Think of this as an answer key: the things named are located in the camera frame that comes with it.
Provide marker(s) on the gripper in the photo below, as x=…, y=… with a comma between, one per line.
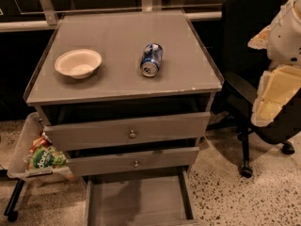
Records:
x=286, y=40

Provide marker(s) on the grey bottom drawer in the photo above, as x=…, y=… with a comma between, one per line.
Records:
x=152, y=197

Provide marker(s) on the grey drawer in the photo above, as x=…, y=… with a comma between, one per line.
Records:
x=152, y=197
x=121, y=162
x=87, y=135

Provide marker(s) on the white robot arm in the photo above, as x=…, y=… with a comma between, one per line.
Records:
x=282, y=41

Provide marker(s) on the grey drawer cabinet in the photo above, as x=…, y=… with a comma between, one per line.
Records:
x=117, y=90

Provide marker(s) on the grey middle drawer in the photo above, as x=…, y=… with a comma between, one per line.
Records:
x=121, y=162

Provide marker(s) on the grey top drawer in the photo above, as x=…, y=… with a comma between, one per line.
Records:
x=87, y=135

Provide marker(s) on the black office chair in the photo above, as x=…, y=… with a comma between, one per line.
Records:
x=242, y=68

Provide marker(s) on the blue soda can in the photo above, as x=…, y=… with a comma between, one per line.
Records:
x=151, y=59

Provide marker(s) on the white paper bowl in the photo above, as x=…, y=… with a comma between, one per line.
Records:
x=78, y=64

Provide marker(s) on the red snack packet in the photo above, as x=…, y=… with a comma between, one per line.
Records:
x=42, y=140

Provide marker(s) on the green snack bag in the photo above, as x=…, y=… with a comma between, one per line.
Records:
x=49, y=157

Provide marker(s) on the clear plastic side bin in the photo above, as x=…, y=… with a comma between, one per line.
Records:
x=18, y=165

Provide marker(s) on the black wheeled stand leg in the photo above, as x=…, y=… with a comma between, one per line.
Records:
x=10, y=211

